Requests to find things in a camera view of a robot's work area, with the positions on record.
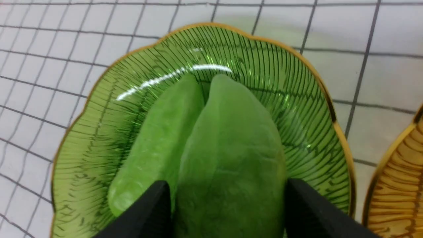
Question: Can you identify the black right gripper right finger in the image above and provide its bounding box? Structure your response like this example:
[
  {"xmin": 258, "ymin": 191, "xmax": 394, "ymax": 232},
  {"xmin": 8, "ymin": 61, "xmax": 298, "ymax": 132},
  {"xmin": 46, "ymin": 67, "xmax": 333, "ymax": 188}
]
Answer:
[{"xmin": 285, "ymin": 178, "xmax": 378, "ymax": 238}]

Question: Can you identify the white grid tablecloth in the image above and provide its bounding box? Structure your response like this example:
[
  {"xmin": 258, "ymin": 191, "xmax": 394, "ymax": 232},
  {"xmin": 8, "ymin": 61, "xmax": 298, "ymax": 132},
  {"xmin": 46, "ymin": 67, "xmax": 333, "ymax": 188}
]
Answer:
[{"xmin": 1, "ymin": 0, "xmax": 422, "ymax": 238}]

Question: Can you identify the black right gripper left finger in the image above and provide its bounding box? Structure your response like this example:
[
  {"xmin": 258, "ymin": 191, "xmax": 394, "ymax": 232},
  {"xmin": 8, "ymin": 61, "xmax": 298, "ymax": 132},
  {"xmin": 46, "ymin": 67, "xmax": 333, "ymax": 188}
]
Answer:
[{"xmin": 95, "ymin": 180, "xmax": 172, "ymax": 238}]

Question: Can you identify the green cucumber toy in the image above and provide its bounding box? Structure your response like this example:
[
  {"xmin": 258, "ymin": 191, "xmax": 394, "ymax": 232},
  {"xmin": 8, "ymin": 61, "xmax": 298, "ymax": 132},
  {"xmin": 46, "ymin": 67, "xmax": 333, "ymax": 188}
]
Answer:
[
  {"xmin": 173, "ymin": 74, "xmax": 287, "ymax": 238},
  {"xmin": 107, "ymin": 74, "xmax": 205, "ymax": 217}
]

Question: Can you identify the green glass leaf plate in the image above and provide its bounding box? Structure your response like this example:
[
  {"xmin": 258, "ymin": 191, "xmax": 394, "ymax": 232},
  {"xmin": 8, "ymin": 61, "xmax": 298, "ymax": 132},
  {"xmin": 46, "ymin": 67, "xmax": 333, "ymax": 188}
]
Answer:
[{"xmin": 49, "ymin": 22, "xmax": 357, "ymax": 238}]

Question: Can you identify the amber glass leaf plate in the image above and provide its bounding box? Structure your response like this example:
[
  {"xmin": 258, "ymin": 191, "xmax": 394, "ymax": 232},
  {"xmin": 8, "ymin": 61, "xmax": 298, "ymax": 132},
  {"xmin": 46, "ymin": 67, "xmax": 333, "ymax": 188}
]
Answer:
[{"xmin": 362, "ymin": 106, "xmax": 423, "ymax": 238}]

